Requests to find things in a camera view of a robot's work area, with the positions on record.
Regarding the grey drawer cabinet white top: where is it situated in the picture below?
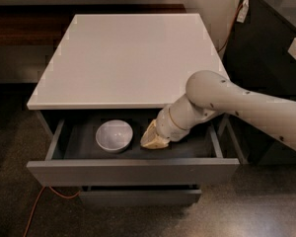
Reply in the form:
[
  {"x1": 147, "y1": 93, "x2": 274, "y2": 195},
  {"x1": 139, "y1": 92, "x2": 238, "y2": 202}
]
[{"x1": 26, "y1": 13, "x2": 241, "y2": 206}]

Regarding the grey drawer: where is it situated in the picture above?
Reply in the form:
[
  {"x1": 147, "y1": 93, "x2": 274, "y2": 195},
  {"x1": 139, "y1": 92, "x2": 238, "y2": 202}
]
[
  {"x1": 27, "y1": 109, "x2": 239, "y2": 187},
  {"x1": 79, "y1": 185, "x2": 201, "y2": 206}
]

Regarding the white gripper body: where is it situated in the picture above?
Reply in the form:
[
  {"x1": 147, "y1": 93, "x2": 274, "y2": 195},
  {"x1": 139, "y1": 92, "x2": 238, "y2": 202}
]
[{"x1": 156, "y1": 95, "x2": 220, "y2": 142}]

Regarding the black cabinet on right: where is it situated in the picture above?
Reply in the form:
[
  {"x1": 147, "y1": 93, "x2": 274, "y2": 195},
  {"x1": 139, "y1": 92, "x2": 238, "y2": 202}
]
[{"x1": 222, "y1": 0, "x2": 296, "y2": 166}]

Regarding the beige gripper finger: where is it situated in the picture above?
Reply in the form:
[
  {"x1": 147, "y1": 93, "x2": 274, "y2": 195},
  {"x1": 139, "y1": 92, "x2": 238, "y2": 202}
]
[
  {"x1": 140, "y1": 134, "x2": 170, "y2": 149},
  {"x1": 141, "y1": 119, "x2": 156, "y2": 142}
]

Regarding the grey top drawer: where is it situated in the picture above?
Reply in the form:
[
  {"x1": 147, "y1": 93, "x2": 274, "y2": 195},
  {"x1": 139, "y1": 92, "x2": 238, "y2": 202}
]
[{"x1": 27, "y1": 109, "x2": 239, "y2": 187}]

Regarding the dark wooden bench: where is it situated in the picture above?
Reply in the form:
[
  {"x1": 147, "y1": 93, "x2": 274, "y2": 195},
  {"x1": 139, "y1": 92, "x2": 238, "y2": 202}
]
[{"x1": 0, "y1": 4, "x2": 186, "y2": 46}]

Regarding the white cable tag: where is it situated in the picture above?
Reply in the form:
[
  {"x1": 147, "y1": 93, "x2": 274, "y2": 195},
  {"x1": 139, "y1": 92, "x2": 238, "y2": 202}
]
[{"x1": 237, "y1": 0, "x2": 249, "y2": 23}]

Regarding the orange cable on floor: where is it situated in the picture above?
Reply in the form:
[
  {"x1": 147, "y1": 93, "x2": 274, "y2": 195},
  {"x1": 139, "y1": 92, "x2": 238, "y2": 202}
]
[{"x1": 23, "y1": 186, "x2": 81, "y2": 237}]

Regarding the grey bottom drawer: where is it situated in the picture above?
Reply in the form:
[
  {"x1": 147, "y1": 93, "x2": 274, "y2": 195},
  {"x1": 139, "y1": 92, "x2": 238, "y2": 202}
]
[{"x1": 79, "y1": 185, "x2": 201, "y2": 206}]

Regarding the white bowl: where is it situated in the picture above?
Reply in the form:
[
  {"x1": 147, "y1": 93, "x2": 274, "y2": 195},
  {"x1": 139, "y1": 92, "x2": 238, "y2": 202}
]
[{"x1": 95, "y1": 119, "x2": 133, "y2": 153}]

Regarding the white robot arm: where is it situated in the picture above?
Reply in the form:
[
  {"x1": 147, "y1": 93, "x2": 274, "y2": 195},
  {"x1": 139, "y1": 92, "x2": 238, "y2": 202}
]
[{"x1": 140, "y1": 70, "x2": 296, "y2": 151}]

